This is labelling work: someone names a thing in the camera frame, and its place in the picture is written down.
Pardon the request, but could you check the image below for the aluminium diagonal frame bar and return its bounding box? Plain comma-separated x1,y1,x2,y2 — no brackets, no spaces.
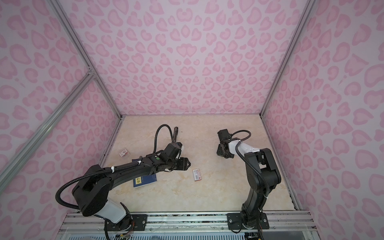
1,71,95,193

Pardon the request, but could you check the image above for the aluminium corner frame post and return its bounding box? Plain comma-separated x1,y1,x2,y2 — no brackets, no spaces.
47,0,123,120
260,0,318,119

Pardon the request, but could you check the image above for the aluminium corner frame post left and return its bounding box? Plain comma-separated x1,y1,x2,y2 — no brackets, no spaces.
47,0,123,120

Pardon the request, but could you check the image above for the aluminium corner frame post right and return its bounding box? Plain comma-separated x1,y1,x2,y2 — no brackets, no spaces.
260,0,318,119

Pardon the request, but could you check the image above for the small red white staple box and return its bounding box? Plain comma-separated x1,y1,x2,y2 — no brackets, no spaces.
119,149,130,158

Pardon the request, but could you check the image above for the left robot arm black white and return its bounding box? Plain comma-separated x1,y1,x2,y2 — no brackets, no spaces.
73,154,191,226

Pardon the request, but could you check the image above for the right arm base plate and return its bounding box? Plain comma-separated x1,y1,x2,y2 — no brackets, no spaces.
226,211,270,231

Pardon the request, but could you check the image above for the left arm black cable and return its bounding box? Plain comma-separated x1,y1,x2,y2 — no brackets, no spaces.
55,124,175,211

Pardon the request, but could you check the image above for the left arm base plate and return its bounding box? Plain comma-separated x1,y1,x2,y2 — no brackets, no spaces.
104,214,148,232

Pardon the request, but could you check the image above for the blue notebook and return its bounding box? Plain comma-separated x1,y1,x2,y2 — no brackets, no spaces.
133,174,157,188

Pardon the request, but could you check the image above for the aluminium front rail frame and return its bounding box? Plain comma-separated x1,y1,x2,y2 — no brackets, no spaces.
56,211,320,240

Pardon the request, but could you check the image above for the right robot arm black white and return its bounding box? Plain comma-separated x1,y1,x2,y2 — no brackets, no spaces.
217,129,282,230

